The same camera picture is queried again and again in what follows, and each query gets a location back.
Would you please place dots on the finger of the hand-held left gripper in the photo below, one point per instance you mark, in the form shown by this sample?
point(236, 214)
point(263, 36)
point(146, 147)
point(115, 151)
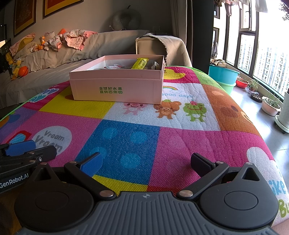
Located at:
point(20, 147)
point(43, 151)

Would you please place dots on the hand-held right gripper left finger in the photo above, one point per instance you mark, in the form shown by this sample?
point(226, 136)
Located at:
point(92, 165)

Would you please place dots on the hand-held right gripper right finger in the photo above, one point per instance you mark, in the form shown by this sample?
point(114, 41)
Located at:
point(199, 162)

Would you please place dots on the pink cardboard box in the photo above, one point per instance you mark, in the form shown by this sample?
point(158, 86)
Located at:
point(117, 90)

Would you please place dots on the white and red snack packet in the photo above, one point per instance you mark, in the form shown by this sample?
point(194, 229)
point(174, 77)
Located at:
point(115, 66)

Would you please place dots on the clear plastic snack packet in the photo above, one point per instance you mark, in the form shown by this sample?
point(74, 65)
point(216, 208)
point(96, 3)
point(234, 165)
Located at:
point(155, 66)

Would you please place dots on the yellow-green snack packet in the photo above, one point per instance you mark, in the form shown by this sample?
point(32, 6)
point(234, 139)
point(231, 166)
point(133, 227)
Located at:
point(140, 63)

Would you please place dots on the colourful printed play mat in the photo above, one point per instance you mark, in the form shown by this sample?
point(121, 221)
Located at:
point(135, 135)

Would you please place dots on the orange toy ball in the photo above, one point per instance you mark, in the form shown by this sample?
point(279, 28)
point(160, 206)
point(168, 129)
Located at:
point(23, 71)

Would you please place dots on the green plastic basin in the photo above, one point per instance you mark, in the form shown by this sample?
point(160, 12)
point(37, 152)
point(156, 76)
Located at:
point(227, 88)

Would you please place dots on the yellow plush toy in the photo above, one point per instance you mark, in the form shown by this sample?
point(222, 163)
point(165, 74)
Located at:
point(15, 67)

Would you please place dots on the small dark plant pot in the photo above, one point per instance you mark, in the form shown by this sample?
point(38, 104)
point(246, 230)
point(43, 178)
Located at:
point(257, 97)

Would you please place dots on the small red pot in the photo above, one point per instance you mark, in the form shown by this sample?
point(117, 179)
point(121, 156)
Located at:
point(241, 84)

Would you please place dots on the pale pot with green plant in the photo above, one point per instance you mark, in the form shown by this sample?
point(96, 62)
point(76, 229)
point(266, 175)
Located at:
point(271, 107)

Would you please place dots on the teal plastic basin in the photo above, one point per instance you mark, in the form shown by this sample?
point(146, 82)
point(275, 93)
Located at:
point(223, 73)

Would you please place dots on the beige sofa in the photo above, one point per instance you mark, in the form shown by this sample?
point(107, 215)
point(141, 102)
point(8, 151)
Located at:
point(56, 58)

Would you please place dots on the tall white plant pot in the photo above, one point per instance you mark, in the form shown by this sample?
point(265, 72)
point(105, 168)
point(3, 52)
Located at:
point(283, 113)

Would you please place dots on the small orange toy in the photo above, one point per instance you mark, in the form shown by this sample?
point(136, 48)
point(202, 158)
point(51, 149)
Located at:
point(38, 47)

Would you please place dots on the pink and yellow pillow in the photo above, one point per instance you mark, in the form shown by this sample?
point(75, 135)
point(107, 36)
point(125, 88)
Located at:
point(21, 44)

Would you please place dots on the white and pink baby clothes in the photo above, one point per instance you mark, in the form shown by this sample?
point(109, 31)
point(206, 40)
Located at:
point(53, 44)

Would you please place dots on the tan sofa armrest cover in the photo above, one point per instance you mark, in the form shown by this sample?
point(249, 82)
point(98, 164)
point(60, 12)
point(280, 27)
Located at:
point(176, 49)

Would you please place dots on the pink floral cloth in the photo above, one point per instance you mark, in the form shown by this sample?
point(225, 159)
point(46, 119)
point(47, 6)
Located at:
point(76, 39)

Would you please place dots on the beige sofa back cushion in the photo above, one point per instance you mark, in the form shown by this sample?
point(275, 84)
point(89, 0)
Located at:
point(117, 43)

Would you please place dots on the beige curtain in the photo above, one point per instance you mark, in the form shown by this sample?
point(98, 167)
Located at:
point(178, 18)

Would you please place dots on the grey round fan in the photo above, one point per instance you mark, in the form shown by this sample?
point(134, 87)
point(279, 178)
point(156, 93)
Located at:
point(126, 20)

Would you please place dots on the hanging laundry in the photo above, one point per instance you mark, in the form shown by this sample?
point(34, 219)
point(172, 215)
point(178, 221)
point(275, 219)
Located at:
point(246, 4)

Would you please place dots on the black window frame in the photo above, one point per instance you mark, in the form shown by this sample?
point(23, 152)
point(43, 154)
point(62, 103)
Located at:
point(256, 56)

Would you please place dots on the narrow framed wall picture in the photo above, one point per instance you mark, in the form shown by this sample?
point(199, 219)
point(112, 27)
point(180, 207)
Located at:
point(24, 15)

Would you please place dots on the wide framed wall picture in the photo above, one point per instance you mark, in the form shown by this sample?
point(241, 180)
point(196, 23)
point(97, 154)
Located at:
point(61, 6)

